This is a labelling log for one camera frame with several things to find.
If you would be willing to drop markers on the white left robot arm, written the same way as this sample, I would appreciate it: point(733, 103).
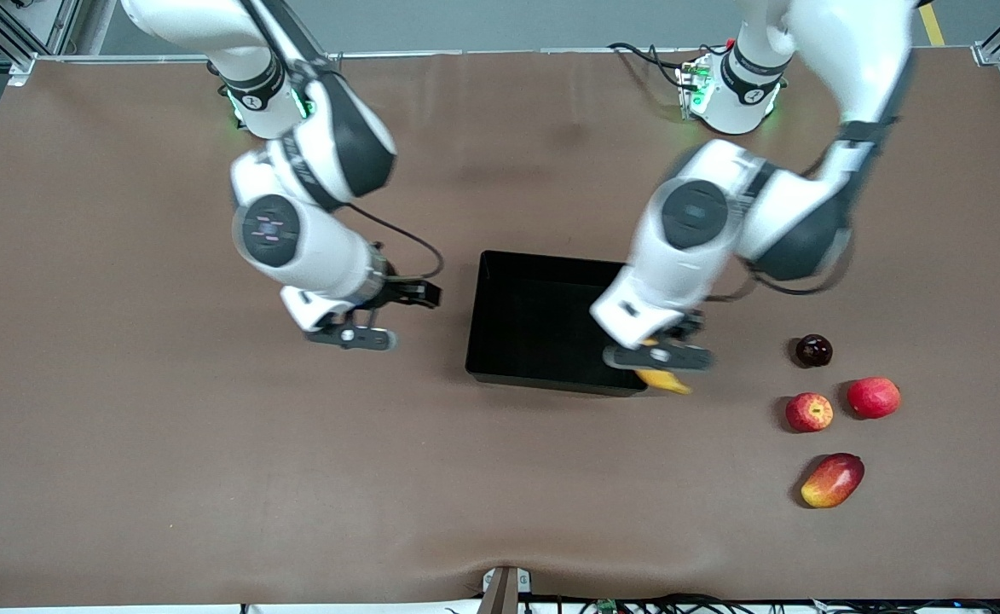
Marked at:
point(696, 222)

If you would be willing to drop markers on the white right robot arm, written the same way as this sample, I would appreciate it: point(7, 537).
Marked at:
point(295, 239)

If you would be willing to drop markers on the red yellow striped apple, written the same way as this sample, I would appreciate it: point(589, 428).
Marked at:
point(809, 413)

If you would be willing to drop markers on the dark purple plum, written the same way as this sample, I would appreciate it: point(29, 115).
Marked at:
point(814, 351)

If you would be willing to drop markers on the metal table clamp bracket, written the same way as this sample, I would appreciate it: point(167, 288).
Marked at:
point(504, 593)

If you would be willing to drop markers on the brown table cover mat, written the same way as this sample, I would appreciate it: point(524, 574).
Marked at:
point(210, 469)

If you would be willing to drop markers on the black plastic box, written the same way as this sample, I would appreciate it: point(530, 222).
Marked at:
point(534, 324)

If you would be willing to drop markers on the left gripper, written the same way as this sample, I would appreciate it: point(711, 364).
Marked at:
point(690, 325)

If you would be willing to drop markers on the yellow banana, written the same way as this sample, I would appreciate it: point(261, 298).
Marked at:
point(666, 381)

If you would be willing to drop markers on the red yellow mango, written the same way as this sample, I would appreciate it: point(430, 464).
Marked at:
point(832, 480)

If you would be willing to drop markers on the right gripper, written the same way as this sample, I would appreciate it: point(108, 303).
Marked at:
point(398, 292)

